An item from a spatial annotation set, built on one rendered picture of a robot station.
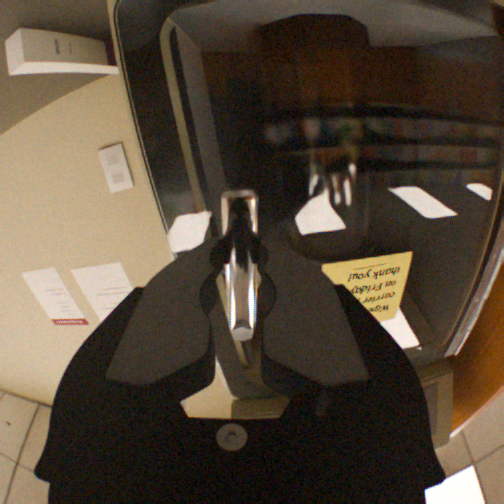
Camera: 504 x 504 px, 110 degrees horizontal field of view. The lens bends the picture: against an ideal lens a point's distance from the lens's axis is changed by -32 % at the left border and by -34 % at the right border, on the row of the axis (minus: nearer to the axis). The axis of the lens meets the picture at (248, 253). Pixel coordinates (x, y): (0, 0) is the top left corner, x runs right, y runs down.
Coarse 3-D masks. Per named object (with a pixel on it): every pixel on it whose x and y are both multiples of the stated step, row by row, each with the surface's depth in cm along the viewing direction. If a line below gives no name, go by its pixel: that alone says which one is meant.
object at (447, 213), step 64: (128, 0) 9; (192, 0) 9; (256, 0) 9; (320, 0) 9; (384, 0) 9; (448, 0) 8; (128, 64) 11; (192, 64) 11; (256, 64) 11; (320, 64) 11; (384, 64) 11; (448, 64) 10; (192, 128) 13; (256, 128) 13; (320, 128) 13; (384, 128) 13; (448, 128) 13; (192, 192) 15; (320, 192) 15; (384, 192) 15; (448, 192) 15; (320, 256) 18; (448, 256) 18; (256, 320) 21; (448, 320) 23; (256, 384) 27
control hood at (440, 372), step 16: (416, 368) 29; (432, 368) 28; (448, 368) 27; (448, 384) 26; (240, 400) 31; (256, 400) 31; (272, 400) 30; (288, 400) 30; (448, 400) 26; (240, 416) 29; (256, 416) 29; (272, 416) 29; (448, 416) 25; (448, 432) 25
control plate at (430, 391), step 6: (432, 384) 27; (426, 390) 27; (432, 390) 27; (426, 396) 27; (432, 396) 26; (432, 402) 26; (432, 408) 26; (432, 414) 26; (432, 420) 25; (432, 426) 25; (432, 432) 25
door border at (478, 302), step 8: (496, 240) 17; (496, 248) 18; (496, 256) 18; (488, 264) 19; (496, 264) 19; (488, 272) 19; (496, 272) 19; (488, 280) 20; (480, 288) 20; (480, 296) 21; (472, 304) 22; (480, 304) 22; (472, 312) 22; (464, 320) 23; (464, 328) 24; (456, 336) 25; (464, 336) 24; (456, 344) 26; (448, 352) 26
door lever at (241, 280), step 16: (224, 192) 11; (240, 192) 11; (256, 192) 11; (224, 208) 11; (240, 208) 11; (256, 208) 11; (224, 224) 11; (240, 224) 11; (256, 224) 11; (224, 240) 12; (240, 240) 12; (256, 240) 12; (224, 256) 12; (240, 256) 12; (256, 256) 12; (240, 272) 12; (256, 272) 13; (240, 288) 13; (256, 288) 13; (240, 304) 14; (240, 320) 14; (240, 336) 15
